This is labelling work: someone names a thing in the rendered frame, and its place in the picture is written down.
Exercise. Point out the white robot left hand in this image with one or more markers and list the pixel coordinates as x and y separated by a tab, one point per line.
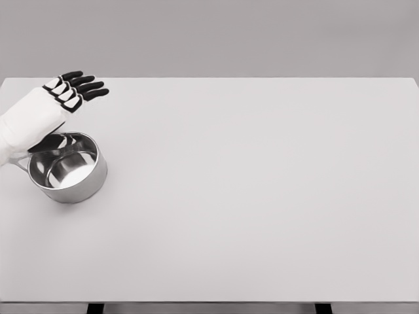
39	111

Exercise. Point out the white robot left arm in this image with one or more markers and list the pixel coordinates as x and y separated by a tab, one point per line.
7	147

